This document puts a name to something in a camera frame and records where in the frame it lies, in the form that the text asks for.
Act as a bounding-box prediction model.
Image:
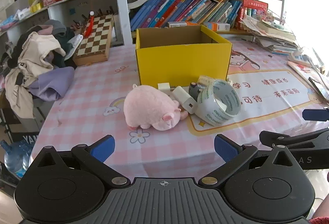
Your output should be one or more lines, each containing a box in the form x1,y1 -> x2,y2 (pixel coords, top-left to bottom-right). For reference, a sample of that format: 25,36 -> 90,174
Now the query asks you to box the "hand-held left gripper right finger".
198,134 -> 305,187

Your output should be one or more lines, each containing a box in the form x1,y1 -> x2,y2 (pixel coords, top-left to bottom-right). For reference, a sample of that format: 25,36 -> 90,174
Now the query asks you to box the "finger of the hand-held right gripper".
259,130 -> 329,149
302,109 -> 329,121

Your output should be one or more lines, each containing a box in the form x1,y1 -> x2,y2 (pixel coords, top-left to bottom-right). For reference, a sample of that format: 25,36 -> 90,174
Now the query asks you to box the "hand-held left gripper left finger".
37,135 -> 131,187

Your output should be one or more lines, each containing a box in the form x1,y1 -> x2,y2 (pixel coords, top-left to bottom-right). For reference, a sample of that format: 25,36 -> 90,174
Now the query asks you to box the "clear tape roll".
197,79 -> 241,126

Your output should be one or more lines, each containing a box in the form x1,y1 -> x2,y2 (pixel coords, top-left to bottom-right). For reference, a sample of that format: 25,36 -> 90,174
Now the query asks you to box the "large white charger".
172,86 -> 198,115

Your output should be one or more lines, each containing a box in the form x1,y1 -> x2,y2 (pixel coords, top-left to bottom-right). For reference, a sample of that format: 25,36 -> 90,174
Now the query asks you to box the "pink plush pig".
123,84 -> 189,131

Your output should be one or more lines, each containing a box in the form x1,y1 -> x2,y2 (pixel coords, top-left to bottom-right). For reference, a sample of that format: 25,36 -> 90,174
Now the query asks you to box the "grey toy car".
189,82 -> 203,101

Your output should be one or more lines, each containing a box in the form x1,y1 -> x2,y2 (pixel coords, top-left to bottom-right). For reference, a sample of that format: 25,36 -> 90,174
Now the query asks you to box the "yellow cardboard box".
135,24 -> 232,86

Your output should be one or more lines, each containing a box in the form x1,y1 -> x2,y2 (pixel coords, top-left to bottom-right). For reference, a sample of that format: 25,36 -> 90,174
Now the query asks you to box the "pink illustrated magazine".
287,61 -> 329,101

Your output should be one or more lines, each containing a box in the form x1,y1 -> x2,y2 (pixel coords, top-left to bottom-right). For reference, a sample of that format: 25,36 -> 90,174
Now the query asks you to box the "white power strip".
288,48 -> 313,67

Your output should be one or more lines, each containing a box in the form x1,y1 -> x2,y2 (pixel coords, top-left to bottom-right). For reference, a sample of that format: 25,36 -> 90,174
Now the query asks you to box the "cream patterned pouch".
197,75 -> 233,90

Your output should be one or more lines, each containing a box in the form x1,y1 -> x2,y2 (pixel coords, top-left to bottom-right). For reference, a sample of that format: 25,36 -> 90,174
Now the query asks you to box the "blue water jug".
22,142 -> 36,170
0,140 -> 25,173

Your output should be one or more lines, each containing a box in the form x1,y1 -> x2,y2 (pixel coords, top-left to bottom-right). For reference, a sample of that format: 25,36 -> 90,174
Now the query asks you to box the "black printed box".
10,132 -> 40,147

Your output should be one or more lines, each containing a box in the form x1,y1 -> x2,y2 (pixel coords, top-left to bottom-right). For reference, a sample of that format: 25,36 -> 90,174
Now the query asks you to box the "purple garment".
28,66 -> 75,101

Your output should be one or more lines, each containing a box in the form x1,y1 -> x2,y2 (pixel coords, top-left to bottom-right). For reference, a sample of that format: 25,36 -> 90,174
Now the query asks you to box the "small white charger cube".
157,82 -> 173,92

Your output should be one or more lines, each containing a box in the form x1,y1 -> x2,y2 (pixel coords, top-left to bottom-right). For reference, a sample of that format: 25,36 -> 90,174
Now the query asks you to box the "stack of papers and books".
235,15 -> 299,56

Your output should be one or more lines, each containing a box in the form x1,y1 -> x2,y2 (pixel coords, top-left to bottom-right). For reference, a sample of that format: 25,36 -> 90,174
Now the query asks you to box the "white striped cloth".
64,34 -> 84,61

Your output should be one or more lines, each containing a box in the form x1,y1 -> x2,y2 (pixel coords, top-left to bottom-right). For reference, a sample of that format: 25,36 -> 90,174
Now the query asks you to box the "wooden chessboard box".
73,14 -> 114,66

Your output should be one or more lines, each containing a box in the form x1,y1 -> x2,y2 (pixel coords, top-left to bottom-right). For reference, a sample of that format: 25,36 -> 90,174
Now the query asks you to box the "pile of clothes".
5,31 -> 67,119

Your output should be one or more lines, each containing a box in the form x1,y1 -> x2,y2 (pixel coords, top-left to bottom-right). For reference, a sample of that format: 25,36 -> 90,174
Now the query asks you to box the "dark garment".
38,19 -> 84,69

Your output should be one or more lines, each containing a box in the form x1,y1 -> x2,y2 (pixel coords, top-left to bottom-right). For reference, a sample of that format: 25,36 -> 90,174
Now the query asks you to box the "orange and white box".
203,22 -> 230,32

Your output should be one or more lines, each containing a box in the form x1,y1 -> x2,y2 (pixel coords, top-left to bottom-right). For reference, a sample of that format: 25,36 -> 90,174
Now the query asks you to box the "red box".
242,0 -> 268,23

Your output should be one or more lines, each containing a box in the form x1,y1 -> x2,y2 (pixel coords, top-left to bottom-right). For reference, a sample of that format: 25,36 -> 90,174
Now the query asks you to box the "pink and grey garment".
38,20 -> 67,34

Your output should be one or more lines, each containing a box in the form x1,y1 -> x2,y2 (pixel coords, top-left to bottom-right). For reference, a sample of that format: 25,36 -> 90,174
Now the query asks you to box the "white shelf unit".
0,0 -> 287,47

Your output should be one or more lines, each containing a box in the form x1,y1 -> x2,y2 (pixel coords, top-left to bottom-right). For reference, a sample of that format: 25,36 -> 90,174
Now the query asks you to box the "row of colourful books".
130,0 -> 243,32

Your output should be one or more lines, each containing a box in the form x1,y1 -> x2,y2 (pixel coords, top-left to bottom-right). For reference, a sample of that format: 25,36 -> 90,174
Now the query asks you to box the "yellow packet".
27,0 -> 44,13

